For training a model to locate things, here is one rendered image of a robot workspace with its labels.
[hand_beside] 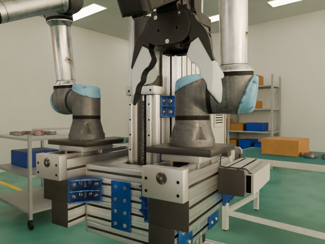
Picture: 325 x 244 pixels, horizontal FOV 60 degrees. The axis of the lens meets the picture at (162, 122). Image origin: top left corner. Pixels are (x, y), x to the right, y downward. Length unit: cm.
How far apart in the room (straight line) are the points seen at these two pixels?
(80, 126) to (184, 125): 47
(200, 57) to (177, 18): 7
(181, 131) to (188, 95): 12
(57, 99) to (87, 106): 18
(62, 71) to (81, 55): 614
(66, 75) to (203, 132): 69
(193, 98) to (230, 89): 12
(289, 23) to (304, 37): 47
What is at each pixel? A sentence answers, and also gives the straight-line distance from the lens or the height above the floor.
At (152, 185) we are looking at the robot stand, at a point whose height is 94.
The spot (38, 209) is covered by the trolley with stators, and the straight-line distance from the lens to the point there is 323.
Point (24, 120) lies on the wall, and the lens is 662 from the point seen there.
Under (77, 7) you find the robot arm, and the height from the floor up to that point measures 157.
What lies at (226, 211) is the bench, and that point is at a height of 19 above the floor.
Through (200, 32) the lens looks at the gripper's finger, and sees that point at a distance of 40.
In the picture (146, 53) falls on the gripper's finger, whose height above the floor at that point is 123.
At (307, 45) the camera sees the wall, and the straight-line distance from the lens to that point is 693.
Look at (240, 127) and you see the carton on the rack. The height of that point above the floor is 85.
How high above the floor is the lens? 114
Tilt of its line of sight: 1 degrees down
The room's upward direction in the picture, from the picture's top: straight up
